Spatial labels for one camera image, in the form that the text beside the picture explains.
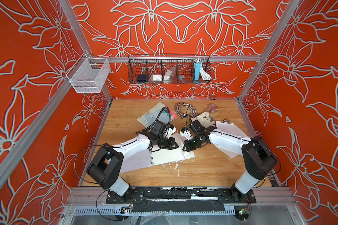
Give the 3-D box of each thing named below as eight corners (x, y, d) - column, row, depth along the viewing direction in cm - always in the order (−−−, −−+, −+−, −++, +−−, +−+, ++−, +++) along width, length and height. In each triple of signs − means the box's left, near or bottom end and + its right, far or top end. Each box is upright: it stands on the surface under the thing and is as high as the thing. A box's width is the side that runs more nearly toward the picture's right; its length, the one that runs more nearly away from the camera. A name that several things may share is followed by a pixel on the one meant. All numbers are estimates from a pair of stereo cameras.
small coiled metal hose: (176, 117, 110) (176, 115, 107) (175, 104, 119) (175, 102, 117) (196, 117, 110) (197, 115, 107) (194, 104, 119) (194, 102, 117)
